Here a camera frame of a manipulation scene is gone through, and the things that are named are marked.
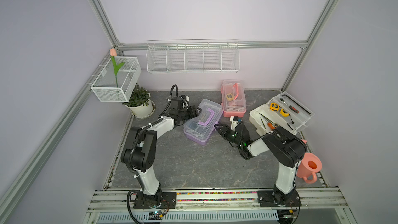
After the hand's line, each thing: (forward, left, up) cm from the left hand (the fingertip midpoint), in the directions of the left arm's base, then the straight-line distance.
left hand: (199, 112), depth 93 cm
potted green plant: (+7, +36, +3) cm, 37 cm away
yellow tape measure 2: (-3, -53, -3) cm, 53 cm away
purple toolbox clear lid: (-8, 0, -1) cm, 9 cm away
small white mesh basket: (+1, +44, +24) cm, 50 cm away
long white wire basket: (+32, 0, +18) cm, 37 cm away
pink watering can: (-35, -52, -1) cm, 62 cm away
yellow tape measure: (+3, -48, -3) cm, 49 cm away
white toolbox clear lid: (-2, -53, 0) cm, 53 cm away
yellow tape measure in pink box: (+14, -21, -4) cm, 26 cm away
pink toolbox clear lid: (+16, -25, -5) cm, 30 cm away
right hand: (-8, -8, -5) cm, 12 cm away
